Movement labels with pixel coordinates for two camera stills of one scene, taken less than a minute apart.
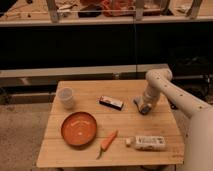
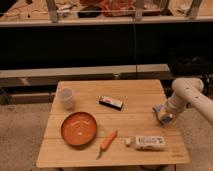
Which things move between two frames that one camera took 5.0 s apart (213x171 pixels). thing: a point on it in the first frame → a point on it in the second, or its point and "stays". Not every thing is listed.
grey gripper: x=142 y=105 → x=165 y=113
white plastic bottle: x=147 y=143 stays
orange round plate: x=79 y=129 stays
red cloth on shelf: x=116 y=8 stays
